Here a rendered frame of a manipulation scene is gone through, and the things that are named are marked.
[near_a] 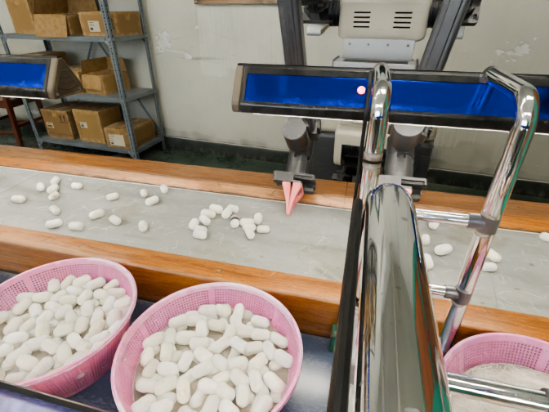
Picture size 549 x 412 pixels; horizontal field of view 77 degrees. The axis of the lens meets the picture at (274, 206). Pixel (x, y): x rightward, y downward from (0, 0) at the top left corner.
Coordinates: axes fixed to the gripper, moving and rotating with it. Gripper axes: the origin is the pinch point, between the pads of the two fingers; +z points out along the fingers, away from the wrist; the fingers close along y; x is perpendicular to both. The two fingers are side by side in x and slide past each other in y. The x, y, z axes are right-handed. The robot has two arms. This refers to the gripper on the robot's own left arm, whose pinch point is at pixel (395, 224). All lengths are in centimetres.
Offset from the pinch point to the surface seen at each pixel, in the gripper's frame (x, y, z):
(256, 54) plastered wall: 135, -92, -167
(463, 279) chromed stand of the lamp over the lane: -17.9, 7.1, 12.5
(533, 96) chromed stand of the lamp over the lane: -35.4, 8.3, -4.2
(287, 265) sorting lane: 0.0, -20.1, 11.2
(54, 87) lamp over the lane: -24, -65, -11
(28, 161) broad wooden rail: 16, -111, -12
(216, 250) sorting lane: 0.6, -35.7, 10.2
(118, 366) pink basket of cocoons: -21, -38, 32
